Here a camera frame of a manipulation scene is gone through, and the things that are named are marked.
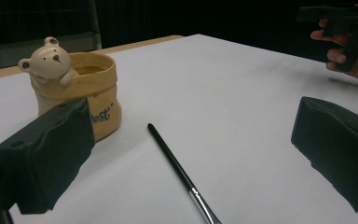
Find white table sheet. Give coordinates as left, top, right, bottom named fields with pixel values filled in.
left=0, top=33, right=358, bottom=224

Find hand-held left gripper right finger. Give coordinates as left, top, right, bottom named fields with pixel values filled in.
left=290, top=95, right=358, bottom=215

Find black makeup brush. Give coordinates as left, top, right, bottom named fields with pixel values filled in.
left=146, top=122, right=223, bottom=224

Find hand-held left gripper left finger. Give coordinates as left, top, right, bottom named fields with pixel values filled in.
left=0, top=97, right=96, bottom=216

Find beige ceramic bear pot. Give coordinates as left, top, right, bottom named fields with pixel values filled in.
left=18, top=35, right=123, bottom=143

